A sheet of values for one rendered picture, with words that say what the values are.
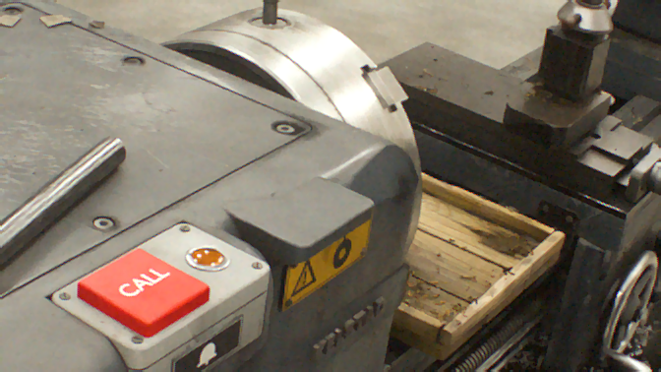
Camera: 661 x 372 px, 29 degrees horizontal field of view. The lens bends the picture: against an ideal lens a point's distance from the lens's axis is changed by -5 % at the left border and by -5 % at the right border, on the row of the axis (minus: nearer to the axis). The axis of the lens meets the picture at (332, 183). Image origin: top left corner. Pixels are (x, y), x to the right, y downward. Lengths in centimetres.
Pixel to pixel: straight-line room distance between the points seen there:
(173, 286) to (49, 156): 20
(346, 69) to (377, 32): 339
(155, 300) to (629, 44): 160
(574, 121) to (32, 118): 89
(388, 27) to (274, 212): 379
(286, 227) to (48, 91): 26
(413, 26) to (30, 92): 375
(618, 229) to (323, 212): 87
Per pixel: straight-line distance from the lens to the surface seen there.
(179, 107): 103
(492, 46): 469
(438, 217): 169
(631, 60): 226
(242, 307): 83
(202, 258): 84
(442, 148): 182
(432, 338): 145
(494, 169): 179
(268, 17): 125
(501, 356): 171
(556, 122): 169
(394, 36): 460
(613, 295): 180
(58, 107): 102
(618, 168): 175
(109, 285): 79
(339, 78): 121
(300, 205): 92
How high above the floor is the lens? 171
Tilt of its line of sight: 28 degrees down
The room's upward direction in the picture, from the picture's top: 9 degrees clockwise
